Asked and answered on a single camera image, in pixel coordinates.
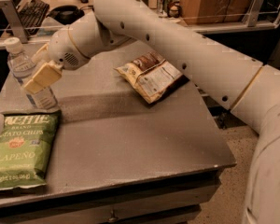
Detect cardboard box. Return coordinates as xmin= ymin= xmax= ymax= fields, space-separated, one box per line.
xmin=180 ymin=0 xmax=252 ymax=25

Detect black headphones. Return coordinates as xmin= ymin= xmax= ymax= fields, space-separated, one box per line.
xmin=49 ymin=5 xmax=85 ymax=25

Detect green jalapeno chip bag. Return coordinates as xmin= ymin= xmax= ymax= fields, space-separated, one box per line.
xmin=0 ymin=110 xmax=61 ymax=191

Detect small round jar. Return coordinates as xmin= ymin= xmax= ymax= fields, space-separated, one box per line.
xmin=168 ymin=6 xmax=180 ymax=18

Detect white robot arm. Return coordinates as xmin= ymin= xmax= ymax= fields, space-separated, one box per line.
xmin=24 ymin=0 xmax=280 ymax=224

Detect metal can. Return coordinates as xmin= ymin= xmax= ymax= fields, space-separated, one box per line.
xmin=157 ymin=0 xmax=173 ymax=17

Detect left metal rail bracket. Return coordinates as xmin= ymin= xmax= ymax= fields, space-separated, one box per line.
xmin=0 ymin=0 xmax=28 ymax=44

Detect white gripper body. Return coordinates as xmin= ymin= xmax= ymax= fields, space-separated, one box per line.
xmin=48 ymin=26 xmax=90 ymax=70

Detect brown chip bag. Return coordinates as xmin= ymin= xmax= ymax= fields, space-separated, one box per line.
xmin=116 ymin=51 xmax=189 ymax=104

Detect metal rail bracket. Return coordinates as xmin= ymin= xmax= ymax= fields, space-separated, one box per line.
xmin=245 ymin=0 xmax=264 ymax=27
xmin=0 ymin=0 xmax=28 ymax=44

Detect grey drawer with handle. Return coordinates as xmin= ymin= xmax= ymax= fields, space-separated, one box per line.
xmin=0 ymin=172 xmax=220 ymax=224

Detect black keyboard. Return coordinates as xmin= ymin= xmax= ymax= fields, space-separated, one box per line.
xmin=17 ymin=0 xmax=49 ymax=35

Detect clear plastic water bottle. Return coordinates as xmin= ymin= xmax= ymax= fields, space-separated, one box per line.
xmin=5 ymin=37 xmax=57 ymax=109

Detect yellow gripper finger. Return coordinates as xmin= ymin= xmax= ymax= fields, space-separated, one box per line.
xmin=23 ymin=60 xmax=63 ymax=94
xmin=32 ymin=44 xmax=50 ymax=63

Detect right metal rail bracket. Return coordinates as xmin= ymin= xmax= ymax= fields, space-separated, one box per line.
xmin=245 ymin=0 xmax=264 ymax=27

